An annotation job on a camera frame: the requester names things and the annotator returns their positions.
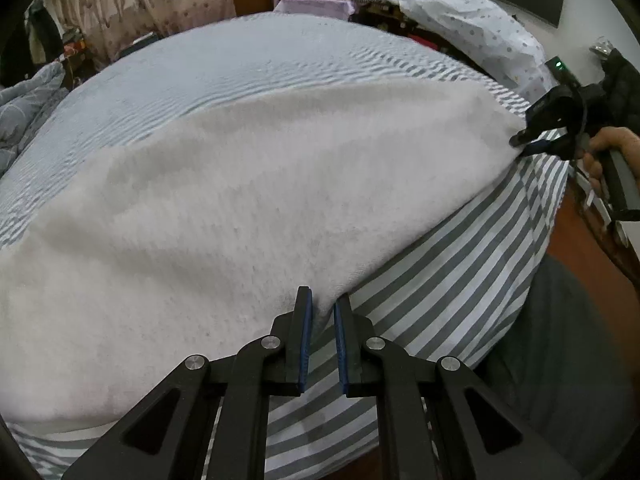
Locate hanging dark clothes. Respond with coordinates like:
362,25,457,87
21,0,65,67

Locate black jacket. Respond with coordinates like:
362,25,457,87
601,47,640,133

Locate white dotted cloth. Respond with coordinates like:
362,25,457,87
382,0,560,107

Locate person's right hand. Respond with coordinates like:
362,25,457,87
582,127,640,196

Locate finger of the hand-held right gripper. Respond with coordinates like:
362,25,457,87
524,135,576,161
509,119,569,149

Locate light grey fleece pants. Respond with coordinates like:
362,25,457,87
0,79,528,436

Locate grey striped bed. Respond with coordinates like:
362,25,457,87
0,11,571,480

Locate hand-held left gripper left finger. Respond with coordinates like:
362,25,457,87
60,286,314,480

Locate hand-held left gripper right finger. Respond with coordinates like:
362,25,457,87
332,294,583,480

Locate pink patterned curtain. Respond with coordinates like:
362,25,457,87
50,0,237,70

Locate folded grey duvet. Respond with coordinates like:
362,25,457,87
0,62,68,176

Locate lilac box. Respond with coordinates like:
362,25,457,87
274,0,355,22

